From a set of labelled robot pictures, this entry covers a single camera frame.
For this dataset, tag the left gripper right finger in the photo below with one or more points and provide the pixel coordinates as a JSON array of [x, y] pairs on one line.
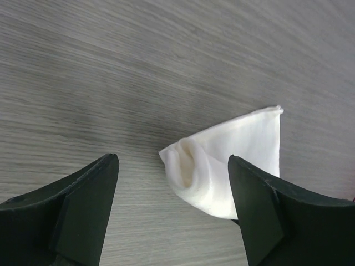
[[285, 224]]

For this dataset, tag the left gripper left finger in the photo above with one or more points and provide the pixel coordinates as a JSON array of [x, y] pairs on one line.
[[64, 222]]

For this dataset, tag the white cloth napkin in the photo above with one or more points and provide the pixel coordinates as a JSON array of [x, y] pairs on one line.
[[197, 166]]

